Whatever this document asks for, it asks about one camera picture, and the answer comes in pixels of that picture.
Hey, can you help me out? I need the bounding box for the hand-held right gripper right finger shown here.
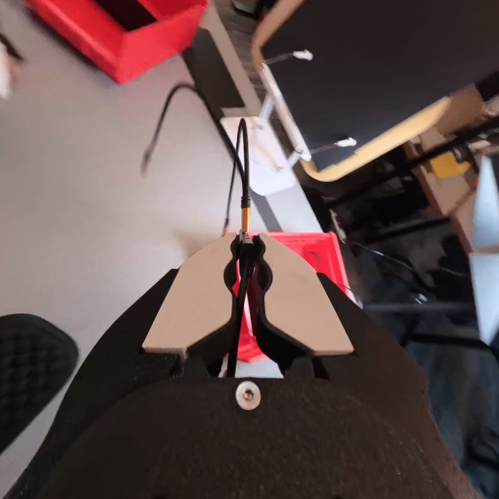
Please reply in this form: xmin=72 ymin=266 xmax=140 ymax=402
xmin=255 ymin=233 xmax=355 ymax=357

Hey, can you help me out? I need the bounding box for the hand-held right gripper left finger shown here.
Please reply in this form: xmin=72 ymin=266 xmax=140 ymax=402
xmin=142 ymin=233 xmax=239 ymax=359

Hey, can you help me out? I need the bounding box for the black cable grey plug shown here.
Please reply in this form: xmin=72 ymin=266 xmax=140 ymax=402
xmin=225 ymin=265 xmax=256 ymax=377

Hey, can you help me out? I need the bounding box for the red plastic bin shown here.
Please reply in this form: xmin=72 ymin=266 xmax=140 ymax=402
xmin=230 ymin=231 xmax=348 ymax=364
xmin=24 ymin=0 xmax=211 ymax=85

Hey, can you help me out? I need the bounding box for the white tablet stand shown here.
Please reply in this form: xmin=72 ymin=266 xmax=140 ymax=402
xmin=219 ymin=50 xmax=357 ymax=196

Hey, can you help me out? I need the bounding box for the black chair armrest pad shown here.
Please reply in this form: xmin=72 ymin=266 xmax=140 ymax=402
xmin=0 ymin=313 xmax=79 ymax=455

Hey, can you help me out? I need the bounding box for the yellow bin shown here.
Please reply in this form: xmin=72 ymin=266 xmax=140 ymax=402
xmin=429 ymin=151 xmax=472 ymax=179

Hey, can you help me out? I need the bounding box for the black tablet tan rim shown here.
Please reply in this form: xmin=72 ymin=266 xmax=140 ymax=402
xmin=251 ymin=0 xmax=499 ymax=182

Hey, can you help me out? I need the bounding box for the black bin divider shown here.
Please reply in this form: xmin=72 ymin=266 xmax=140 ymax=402
xmin=95 ymin=0 xmax=158 ymax=32

